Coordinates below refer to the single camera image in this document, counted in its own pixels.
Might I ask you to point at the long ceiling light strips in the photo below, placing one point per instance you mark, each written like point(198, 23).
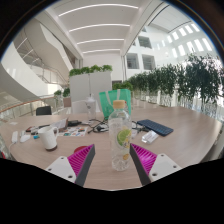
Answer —
point(100, 26)

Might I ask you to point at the white cabinet topped with plants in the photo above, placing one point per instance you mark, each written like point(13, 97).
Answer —
point(80, 87)

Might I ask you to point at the white chair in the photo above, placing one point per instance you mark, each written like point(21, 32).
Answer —
point(78, 107)

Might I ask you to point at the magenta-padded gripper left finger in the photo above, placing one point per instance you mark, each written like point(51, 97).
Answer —
point(79, 161)

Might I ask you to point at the row of green potted trees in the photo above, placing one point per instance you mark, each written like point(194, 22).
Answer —
point(196, 80)

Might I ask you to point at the white ceramic mug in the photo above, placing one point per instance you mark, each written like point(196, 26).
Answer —
point(49, 137)

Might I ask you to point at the white power strip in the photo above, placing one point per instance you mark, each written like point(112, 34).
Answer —
point(15, 136)

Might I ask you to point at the small blue marker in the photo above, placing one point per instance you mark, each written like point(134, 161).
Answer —
point(36, 136)

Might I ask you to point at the clear plastic packet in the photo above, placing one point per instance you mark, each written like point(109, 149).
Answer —
point(150, 136)

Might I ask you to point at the clear lime-label drink bottle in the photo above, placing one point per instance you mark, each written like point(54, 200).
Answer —
point(120, 146)

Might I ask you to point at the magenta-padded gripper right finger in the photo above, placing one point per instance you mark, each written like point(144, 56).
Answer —
point(146, 160)

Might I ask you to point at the open printed booklet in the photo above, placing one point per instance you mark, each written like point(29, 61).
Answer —
point(60, 124)

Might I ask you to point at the colourful sticker sheet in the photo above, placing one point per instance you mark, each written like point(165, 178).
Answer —
point(72, 131)

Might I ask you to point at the black power adapter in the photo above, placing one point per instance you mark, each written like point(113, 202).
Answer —
point(73, 123)

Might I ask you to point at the black office chair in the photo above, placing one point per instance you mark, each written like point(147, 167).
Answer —
point(43, 111)

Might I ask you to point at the clear white-lidded water bottle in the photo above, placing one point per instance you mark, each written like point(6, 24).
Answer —
point(90, 108)

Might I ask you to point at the green tote bag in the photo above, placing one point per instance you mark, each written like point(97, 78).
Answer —
point(106, 104)

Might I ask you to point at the brown planter with shrubs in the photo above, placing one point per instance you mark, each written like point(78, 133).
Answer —
point(66, 95)

